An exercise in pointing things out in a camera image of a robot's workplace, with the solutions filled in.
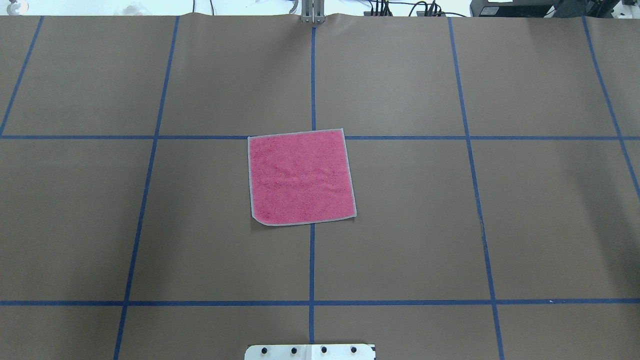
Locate pink towel with grey back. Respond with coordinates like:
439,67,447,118
247,129,358,227

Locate black box device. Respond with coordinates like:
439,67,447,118
469,0,589,18

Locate aluminium camera post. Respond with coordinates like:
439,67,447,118
295,0,326,25

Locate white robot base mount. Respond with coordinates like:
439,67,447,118
244,343,377,360

